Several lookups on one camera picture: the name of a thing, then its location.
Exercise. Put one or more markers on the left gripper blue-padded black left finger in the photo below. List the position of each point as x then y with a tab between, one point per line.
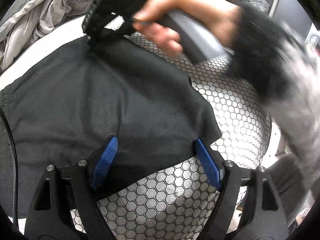
64	205

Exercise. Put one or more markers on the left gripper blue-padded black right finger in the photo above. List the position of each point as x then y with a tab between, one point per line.
263	216

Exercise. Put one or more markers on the black pants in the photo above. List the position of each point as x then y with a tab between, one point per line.
65	107

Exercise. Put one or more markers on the person's right hand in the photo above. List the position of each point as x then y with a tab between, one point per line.
219	16

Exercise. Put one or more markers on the grey crumpled blanket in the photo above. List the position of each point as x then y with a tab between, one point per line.
26	21

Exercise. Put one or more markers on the black and grey sleeve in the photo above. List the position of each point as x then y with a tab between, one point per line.
285	76

